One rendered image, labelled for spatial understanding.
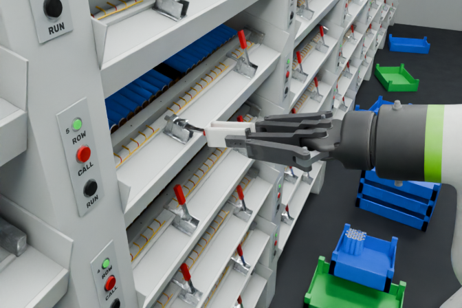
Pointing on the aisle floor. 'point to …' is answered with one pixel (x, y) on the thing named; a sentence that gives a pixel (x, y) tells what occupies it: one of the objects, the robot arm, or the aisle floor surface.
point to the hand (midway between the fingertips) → (231, 134)
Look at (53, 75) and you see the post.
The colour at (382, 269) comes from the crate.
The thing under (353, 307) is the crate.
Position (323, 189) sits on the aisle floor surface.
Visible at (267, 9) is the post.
